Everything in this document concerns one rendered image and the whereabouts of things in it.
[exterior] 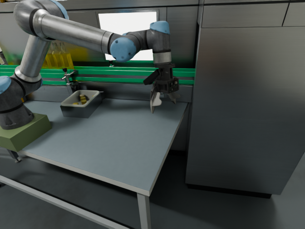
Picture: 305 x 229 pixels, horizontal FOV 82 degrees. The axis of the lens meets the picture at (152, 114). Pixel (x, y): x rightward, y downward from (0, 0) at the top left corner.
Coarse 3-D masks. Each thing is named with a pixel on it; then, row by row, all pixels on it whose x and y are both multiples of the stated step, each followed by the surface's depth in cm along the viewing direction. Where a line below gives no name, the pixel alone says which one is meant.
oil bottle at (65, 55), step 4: (60, 52) 123; (64, 52) 123; (68, 52) 126; (60, 56) 125; (64, 56) 124; (68, 56) 126; (64, 60) 126; (68, 60) 126; (64, 64) 127; (68, 64) 127; (72, 64) 131; (68, 68) 128; (72, 68) 131
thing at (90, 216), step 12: (0, 180) 141; (12, 180) 139; (36, 192) 129; (60, 204) 120; (144, 204) 79; (84, 216) 114; (96, 216) 113; (144, 216) 85; (108, 228) 110; (120, 228) 106; (144, 228) 91
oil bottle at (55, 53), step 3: (54, 51) 124; (57, 51) 124; (54, 54) 125; (57, 54) 124; (54, 57) 126; (57, 57) 126; (54, 60) 127; (57, 60) 127; (60, 60) 127; (57, 63) 128; (60, 63) 128; (57, 66) 129; (60, 66) 129
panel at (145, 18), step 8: (104, 16) 120; (112, 16) 119; (120, 16) 118; (128, 16) 118; (136, 16) 117; (144, 16) 116; (152, 16) 115; (104, 24) 123; (112, 24) 122; (120, 24) 121; (128, 24) 120; (136, 24) 119; (144, 24) 118; (120, 32) 124; (112, 56) 134; (136, 56) 131; (144, 56) 130; (152, 56) 129
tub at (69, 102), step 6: (78, 90) 125; (84, 90) 125; (90, 90) 125; (96, 90) 124; (72, 96) 119; (78, 96) 125; (90, 96) 126; (66, 102) 113; (72, 102) 119; (78, 102) 125
